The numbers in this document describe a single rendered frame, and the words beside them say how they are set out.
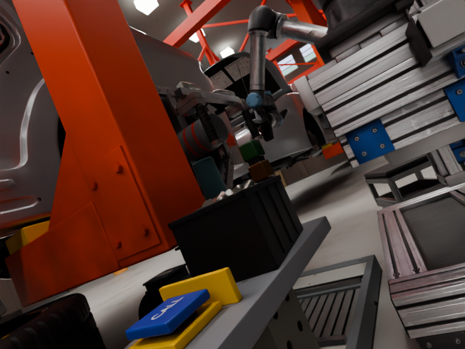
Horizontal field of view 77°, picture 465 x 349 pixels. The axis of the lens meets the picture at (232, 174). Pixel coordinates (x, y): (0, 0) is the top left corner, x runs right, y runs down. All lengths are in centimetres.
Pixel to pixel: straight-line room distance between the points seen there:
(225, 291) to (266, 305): 5
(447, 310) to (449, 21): 55
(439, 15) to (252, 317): 60
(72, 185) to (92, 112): 20
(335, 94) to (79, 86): 58
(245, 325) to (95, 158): 47
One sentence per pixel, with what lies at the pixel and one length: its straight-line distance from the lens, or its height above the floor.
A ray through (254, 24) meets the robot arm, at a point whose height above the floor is 125.
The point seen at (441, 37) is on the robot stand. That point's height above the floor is 67.
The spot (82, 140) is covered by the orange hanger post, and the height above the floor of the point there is 80.
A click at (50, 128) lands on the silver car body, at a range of 120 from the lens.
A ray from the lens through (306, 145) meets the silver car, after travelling 382.
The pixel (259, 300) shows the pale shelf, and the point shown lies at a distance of 35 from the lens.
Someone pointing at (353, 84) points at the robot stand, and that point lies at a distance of 79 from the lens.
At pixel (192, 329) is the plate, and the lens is 33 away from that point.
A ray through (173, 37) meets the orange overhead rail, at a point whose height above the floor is 333.
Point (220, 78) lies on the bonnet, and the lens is 465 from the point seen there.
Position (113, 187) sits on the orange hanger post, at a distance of 62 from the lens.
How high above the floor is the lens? 56
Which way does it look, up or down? 4 degrees up
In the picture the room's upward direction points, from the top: 24 degrees counter-clockwise
